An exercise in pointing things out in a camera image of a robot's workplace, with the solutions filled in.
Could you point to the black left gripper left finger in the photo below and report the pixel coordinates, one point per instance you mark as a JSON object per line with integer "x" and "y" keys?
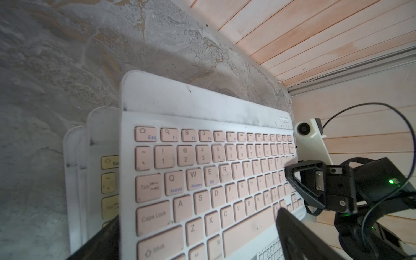
{"x": 103, "y": 246}

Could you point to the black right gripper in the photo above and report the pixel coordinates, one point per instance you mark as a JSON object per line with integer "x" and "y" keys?
{"x": 380, "y": 189}

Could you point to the white key keyboard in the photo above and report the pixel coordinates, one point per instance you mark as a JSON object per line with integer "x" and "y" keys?
{"x": 269, "y": 248}

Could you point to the pink keyboard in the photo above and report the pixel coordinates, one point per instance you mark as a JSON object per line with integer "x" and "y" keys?
{"x": 74, "y": 197}
{"x": 201, "y": 173}
{"x": 82, "y": 182}

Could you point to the yellow key keyboard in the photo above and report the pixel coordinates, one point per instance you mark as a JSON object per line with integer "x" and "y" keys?
{"x": 102, "y": 151}

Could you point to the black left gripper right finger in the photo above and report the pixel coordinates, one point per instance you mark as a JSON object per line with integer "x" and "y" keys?
{"x": 300, "y": 243}

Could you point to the aluminium frame bar back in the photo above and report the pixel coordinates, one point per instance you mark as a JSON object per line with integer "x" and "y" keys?
{"x": 389, "y": 61}

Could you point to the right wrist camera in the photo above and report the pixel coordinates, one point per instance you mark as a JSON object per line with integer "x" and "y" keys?
{"x": 309, "y": 140}

